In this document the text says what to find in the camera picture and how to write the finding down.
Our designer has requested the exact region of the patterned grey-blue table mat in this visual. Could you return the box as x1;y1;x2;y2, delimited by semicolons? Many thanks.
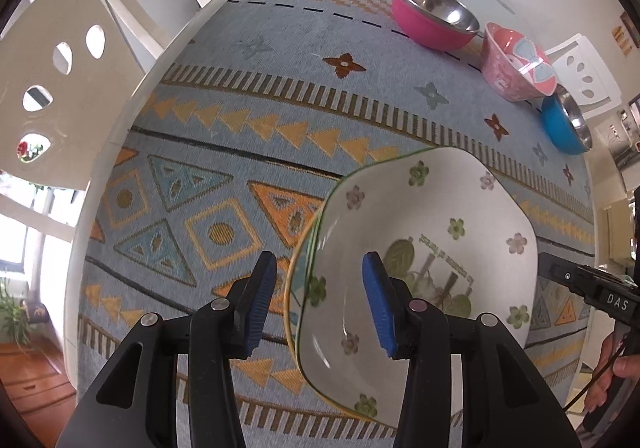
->
79;0;596;448

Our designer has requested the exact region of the small wall ornament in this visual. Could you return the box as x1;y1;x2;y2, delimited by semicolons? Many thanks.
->
611;12;640;56

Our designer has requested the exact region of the blue steel bowl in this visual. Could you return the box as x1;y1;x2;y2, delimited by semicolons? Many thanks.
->
541;84;593;155

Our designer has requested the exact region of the person's right hand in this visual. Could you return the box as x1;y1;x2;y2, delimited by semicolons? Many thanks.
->
585;332;640;413

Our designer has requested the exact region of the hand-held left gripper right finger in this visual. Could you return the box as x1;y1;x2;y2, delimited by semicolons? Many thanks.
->
361;250;583;448

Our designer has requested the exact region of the pink cartoon bowl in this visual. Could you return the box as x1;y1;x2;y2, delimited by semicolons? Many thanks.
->
481;22;557;102

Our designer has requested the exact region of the pink steel bowl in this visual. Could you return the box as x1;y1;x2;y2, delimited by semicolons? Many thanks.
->
391;0;481;51

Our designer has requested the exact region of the round blue floral plate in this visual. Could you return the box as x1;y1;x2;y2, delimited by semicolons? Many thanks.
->
284;208;386;424

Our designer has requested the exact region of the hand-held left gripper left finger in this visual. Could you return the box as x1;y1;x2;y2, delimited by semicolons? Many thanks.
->
55;250;278;448

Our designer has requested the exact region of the green potted plant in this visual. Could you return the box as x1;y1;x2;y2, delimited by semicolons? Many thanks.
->
0;273;43;359

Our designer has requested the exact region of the hexagonal green floral plate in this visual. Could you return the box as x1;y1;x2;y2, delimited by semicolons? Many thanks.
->
290;146;538;424

